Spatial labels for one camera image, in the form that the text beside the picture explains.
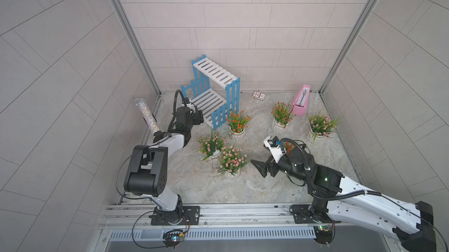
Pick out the red flower pot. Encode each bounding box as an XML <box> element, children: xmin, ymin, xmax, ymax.
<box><xmin>271</xmin><ymin>102</ymin><xmax>295</xmax><ymax>129</ymax></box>
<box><xmin>284</xmin><ymin>142</ymin><xmax>296</xmax><ymax>156</ymax></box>
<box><xmin>226</xmin><ymin>111</ymin><xmax>251</xmax><ymax>136</ymax></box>

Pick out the glitter tube on black stand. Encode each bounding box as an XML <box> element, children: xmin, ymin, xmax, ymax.
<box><xmin>135</xmin><ymin>97</ymin><xmax>164</xmax><ymax>143</ymax></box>

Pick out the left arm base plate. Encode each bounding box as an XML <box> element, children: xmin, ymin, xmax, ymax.
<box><xmin>151</xmin><ymin>206</ymin><xmax>200</xmax><ymax>226</ymax></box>

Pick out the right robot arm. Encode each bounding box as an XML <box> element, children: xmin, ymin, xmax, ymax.
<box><xmin>251</xmin><ymin>136</ymin><xmax>439</xmax><ymax>252</ymax></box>

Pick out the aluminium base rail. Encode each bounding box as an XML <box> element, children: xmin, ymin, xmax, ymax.
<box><xmin>89</xmin><ymin>204</ymin><xmax>397</xmax><ymax>252</ymax></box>

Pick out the pink flower pot right corner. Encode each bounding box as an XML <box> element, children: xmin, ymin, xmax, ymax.
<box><xmin>308</xmin><ymin>114</ymin><xmax>339</xmax><ymax>141</ymax></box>

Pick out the blue white wooden rack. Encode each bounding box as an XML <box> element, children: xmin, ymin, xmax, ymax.
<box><xmin>181</xmin><ymin>55</ymin><xmax>240</xmax><ymax>130</ymax></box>

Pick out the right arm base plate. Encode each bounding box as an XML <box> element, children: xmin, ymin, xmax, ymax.
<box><xmin>289</xmin><ymin>204</ymin><xmax>333</xmax><ymax>224</ymax></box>

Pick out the pink flower pot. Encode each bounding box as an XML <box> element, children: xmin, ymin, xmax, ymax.
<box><xmin>215</xmin><ymin>146</ymin><xmax>250</xmax><ymax>176</ymax></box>
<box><xmin>197</xmin><ymin>130</ymin><xmax>226</xmax><ymax>161</ymax></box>

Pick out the small playing card box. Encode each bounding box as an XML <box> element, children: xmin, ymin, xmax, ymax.
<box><xmin>252</xmin><ymin>91</ymin><xmax>266</xmax><ymax>101</ymax></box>

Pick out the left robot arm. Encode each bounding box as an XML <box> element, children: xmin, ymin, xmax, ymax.
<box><xmin>115</xmin><ymin>90</ymin><xmax>204</xmax><ymax>225</ymax></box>

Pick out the red flower pot front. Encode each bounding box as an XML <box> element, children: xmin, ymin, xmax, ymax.
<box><xmin>284</xmin><ymin>142</ymin><xmax>296</xmax><ymax>156</ymax></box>

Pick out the pink metronome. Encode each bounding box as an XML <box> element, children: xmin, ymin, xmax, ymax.
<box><xmin>290</xmin><ymin>85</ymin><xmax>311</xmax><ymax>116</ymax></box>

